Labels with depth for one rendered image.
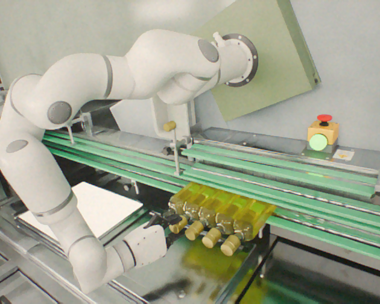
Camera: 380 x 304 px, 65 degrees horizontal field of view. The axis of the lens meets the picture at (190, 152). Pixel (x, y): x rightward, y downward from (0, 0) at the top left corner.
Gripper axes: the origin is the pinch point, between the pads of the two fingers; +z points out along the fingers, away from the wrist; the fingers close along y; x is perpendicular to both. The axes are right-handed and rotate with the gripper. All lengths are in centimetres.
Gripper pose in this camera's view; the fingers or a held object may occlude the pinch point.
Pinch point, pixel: (175, 227)
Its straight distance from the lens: 88.3
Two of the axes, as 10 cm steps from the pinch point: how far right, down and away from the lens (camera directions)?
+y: -0.9, -9.1, -4.1
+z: 7.9, -3.2, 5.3
